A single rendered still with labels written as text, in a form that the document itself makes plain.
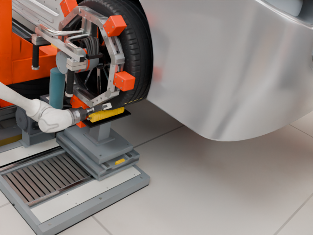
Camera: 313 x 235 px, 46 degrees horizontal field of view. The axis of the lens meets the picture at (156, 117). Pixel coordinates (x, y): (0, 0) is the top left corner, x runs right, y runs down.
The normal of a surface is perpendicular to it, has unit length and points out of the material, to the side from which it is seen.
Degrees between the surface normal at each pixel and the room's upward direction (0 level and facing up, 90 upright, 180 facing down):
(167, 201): 0
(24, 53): 90
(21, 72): 90
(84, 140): 0
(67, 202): 0
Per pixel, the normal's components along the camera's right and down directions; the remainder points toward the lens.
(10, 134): 0.19, -0.84
